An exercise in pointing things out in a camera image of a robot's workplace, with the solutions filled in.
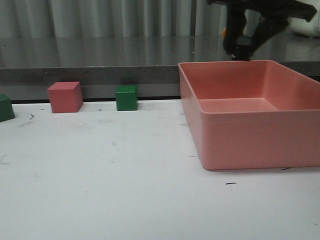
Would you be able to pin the pink plastic bin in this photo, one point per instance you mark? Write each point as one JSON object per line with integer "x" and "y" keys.
{"x": 251, "y": 114}

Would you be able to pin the grey stone counter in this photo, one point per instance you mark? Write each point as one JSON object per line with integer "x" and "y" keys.
{"x": 28, "y": 67}

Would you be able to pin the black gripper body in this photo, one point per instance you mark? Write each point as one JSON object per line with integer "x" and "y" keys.
{"x": 285, "y": 8}

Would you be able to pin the green cube at far left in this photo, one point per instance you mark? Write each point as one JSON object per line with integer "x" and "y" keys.
{"x": 6, "y": 108}

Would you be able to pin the pink cube at back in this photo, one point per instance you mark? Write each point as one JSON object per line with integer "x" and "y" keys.
{"x": 65, "y": 97}

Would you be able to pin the white appliance on counter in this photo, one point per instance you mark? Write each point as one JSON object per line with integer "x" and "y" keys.
{"x": 311, "y": 28}

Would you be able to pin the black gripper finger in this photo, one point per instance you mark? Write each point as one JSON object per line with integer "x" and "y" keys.
{"x": 235, "y": 24}
{"x": 267, "y": 27}

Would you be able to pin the yellow push button switch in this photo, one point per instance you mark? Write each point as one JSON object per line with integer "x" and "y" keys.
{"x": 224, "y": 33}

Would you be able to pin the green cube near bin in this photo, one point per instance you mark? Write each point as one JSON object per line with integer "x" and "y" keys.
{"x": 126, "y": 98}

